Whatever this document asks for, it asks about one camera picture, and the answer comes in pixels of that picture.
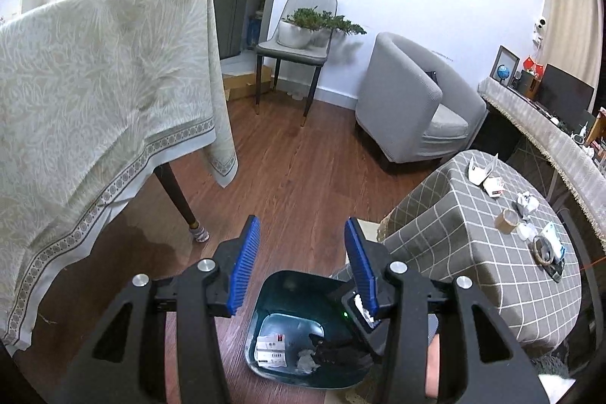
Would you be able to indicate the grey dining chair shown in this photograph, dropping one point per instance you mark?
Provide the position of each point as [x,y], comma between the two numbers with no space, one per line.
[289,52]

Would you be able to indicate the flat cardboard box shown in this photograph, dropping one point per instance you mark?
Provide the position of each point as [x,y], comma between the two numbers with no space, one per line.
[244,82]

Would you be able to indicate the brown tape roll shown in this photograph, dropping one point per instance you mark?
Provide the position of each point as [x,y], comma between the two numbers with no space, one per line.
[502,222]

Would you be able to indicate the black monitor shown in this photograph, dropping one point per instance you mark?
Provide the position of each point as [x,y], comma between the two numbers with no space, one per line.
[566,89]

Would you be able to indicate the white folded paper box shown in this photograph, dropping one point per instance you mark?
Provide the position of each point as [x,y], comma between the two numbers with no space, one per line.
[480,169]

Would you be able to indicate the green plant in white pot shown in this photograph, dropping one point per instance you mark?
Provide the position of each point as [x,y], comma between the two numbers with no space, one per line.
[293,35]

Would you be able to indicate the beige curtain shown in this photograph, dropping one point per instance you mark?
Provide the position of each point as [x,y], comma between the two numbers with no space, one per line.
[568,16]

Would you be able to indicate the person's right forearm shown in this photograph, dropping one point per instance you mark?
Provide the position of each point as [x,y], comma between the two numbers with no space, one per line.
[432,361]

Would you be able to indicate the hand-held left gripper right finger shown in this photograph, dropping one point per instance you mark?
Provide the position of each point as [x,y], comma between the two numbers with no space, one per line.
[362,271]

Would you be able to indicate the black tape roll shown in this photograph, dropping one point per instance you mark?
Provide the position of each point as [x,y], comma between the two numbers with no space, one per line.
[537,250]

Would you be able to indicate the black item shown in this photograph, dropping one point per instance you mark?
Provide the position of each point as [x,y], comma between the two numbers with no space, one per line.
[556,270]

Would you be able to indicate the dark wooden table leg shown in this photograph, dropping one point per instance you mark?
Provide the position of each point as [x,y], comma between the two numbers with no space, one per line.
[176,198]

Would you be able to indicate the white security camera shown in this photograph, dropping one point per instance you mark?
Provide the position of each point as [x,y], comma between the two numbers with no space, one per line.
[540,25]

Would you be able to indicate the dark teal trash bin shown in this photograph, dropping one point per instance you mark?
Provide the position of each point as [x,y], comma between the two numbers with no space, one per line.
[284,290]

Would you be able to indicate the blue water bottle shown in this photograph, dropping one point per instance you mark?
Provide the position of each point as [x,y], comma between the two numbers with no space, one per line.
[254,30]

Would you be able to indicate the beige fringed desk cloth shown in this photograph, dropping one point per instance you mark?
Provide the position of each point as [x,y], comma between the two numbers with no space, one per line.
[535,120]

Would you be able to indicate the striped table leg sock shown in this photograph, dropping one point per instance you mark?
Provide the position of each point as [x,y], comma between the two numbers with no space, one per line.
[200,233]

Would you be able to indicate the white printed carton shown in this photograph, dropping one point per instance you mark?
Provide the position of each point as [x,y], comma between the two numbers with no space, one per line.
[271,349]

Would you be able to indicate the grey fabric armchair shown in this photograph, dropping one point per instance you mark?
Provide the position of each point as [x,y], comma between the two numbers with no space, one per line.
[402,101]

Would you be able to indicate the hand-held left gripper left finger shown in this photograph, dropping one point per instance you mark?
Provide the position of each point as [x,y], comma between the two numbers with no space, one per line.
[244,266]

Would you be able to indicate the cream patterned tablecloth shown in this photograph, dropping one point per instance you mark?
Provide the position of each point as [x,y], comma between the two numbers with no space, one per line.
[94,101]

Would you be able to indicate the blue and white packet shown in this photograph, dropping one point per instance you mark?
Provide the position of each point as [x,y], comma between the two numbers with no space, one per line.
[554,236]

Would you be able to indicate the framed globe picture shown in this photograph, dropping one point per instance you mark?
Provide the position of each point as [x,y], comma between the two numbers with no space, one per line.
[503,68]

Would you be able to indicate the small white cap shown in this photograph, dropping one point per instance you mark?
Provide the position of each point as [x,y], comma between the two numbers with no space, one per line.
[525,230]

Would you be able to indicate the small white carton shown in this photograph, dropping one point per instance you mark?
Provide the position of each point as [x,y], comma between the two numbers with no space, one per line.
[496,187]

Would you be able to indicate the person's white clothing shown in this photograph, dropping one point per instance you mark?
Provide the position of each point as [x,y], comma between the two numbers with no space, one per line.
[558,380]

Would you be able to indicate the grey checked tablecloth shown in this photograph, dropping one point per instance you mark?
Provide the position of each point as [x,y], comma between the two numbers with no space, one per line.
[449,233]

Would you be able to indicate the white tissue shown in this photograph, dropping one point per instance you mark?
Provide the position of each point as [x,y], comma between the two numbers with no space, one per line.
[307,360]

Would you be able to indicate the small red flags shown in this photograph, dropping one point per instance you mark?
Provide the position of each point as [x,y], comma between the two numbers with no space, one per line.
[530,65]

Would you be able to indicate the white paper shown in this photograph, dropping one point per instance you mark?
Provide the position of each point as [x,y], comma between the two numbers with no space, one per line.
[526,204]

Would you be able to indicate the beige floor mat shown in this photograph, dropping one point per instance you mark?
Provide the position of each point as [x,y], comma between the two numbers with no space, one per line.
[369,231]

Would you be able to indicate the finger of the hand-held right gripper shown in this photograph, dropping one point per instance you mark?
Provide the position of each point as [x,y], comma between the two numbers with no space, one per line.
[341,349]

